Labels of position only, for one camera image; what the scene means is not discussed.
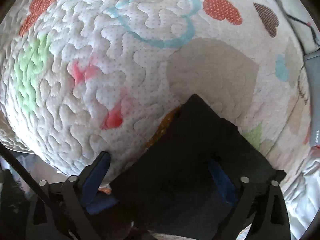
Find white printed lady pillow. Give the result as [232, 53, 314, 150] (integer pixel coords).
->
[276, 0, 319, 54]

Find grey laptop bag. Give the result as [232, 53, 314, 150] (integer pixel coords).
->
[304, 50, 320, 147]

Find white crumpled blanket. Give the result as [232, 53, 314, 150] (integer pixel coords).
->
[284, 147, 319, 239]

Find heart pattern quilt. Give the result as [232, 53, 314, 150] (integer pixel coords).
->
[1, 0, 310, 180]

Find black cable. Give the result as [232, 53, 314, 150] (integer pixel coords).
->
[0, 142, 83, 240]

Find black pants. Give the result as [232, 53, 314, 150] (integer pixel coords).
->
[111, 95, 290, 239]

